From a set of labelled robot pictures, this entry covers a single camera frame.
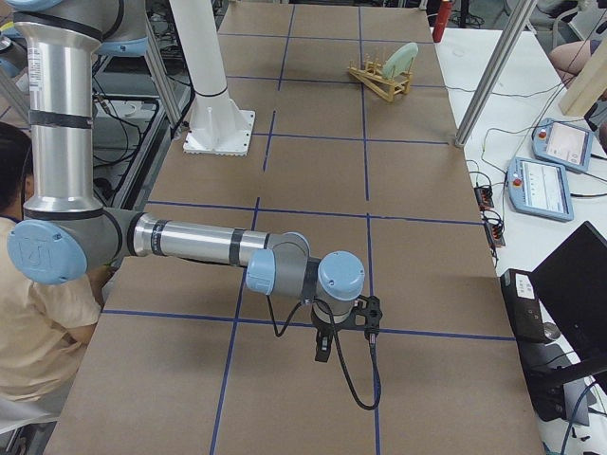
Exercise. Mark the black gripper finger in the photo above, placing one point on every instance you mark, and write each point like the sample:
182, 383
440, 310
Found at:
323, 346

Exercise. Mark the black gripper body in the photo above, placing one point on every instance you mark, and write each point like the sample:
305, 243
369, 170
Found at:
324, 328

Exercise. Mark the pale green plate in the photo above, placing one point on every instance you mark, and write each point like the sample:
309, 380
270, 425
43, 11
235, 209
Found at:
400, 61

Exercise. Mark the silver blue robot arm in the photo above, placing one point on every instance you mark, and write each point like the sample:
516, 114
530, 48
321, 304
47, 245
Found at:
67, 231

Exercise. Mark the black computer box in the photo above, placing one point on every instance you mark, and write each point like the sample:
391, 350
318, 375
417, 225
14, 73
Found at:
524, 310

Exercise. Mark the orange black adapter box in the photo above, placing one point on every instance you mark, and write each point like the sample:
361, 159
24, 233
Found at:
484, 197

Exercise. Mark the black monitor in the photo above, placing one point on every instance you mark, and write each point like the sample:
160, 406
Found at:
571, 284

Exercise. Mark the near blue teach pendant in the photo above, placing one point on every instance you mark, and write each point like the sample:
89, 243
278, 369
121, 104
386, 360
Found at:
539, 188

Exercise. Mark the blue teach pendant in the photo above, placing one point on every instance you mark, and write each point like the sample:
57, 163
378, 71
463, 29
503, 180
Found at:
539, 188
563, 143

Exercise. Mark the wooden dish rack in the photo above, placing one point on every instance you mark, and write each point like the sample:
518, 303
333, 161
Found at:
370, 75

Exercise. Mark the far blue teach pendant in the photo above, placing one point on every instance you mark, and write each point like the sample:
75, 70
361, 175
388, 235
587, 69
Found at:
563, 143

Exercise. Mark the person in beige shirt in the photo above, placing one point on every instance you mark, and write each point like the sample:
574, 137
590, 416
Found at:
45, 329

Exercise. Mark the red cylinder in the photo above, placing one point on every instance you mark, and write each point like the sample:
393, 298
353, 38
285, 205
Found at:
442, 18

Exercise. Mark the wooden beam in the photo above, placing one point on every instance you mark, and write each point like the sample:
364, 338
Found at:
588, 86

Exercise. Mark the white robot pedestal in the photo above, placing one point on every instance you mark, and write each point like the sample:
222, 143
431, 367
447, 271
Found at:
216, 126

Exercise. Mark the aluminium frame post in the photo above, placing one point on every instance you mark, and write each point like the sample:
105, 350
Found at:
496, 63

